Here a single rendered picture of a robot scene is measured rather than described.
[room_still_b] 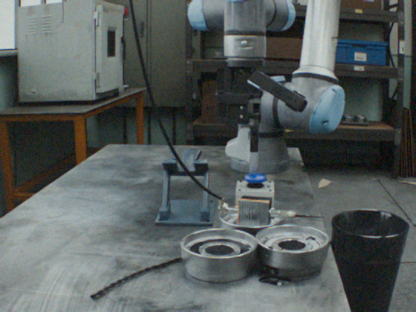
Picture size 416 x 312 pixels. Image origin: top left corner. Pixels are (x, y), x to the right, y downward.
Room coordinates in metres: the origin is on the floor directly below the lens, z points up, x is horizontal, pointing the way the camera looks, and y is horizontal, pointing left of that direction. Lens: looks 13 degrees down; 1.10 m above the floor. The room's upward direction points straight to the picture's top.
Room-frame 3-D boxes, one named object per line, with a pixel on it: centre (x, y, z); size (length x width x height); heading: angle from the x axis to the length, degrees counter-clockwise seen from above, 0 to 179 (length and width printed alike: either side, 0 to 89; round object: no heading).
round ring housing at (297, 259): (0.63, -0.11, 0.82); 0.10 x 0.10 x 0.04
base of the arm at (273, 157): (1.21, -0.12, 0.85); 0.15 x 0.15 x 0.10
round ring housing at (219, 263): (0.62, -0.01, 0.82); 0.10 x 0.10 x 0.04
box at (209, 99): (4.33, -0.10, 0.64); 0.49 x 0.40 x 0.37; 89
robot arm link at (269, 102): (1.21, -0.13, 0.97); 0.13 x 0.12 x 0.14; 56
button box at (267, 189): (0.88, -0.08, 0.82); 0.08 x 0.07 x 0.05; 174
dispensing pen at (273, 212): (0.71, -0.09, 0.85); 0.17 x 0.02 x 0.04; 72
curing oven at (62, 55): (3.12, 0.91, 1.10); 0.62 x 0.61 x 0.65; 174
